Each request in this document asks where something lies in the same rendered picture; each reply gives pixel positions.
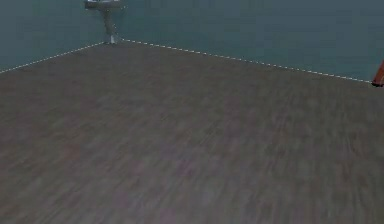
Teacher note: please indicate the red-brown wooden furniture leg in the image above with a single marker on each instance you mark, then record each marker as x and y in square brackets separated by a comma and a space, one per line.
[379, 75]

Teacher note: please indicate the white pedestal sink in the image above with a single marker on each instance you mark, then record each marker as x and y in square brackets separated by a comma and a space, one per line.
[108, 20]

